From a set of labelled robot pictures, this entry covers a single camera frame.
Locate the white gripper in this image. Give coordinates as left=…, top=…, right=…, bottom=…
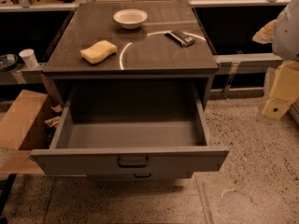
left=261, top=61, right=299, bottom=120

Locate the grey top drawer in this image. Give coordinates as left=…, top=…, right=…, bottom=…
left=31, top=86, right=229, bottom=175

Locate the grey drawer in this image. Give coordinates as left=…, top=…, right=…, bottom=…
left=31, top=86, right=229, bottom=175
left=87, top=172, right=193, bottom=182

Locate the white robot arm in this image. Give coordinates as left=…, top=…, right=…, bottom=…
left=252, top=0, right=299, bottom=123

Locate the grey drawer cabinet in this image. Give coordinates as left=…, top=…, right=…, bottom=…
left=42, top=1, right=220, bottom=110

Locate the grey lower drawer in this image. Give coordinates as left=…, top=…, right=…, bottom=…
left=87, top=172, right=193, bottom=182

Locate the white ceramic bowl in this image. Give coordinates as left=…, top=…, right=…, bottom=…
left=113, top=9, right=148, bottom=30

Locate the yellow sponge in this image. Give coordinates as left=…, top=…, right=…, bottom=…
left=80, top=40, right=118, bottom=64

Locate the brown cardboard box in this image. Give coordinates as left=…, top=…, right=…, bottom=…
left=0, top=90, right=55, bottom=175

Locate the white paper cup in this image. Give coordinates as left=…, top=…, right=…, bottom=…
left=19, top=49, right=38, bottom=68

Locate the dark round lid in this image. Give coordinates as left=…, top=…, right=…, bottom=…
left=0, top=54, right=18, bottom=72

